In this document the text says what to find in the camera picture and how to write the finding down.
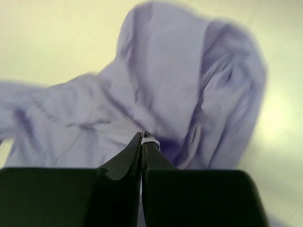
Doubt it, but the lavender zip-up hooded jacket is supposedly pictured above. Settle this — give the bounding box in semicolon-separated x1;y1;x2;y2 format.
0;2;266;170

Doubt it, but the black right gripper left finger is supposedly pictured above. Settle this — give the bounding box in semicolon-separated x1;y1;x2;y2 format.
0;133;142;227

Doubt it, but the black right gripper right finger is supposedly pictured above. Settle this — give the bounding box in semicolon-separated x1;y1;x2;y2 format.
142;132;269;227

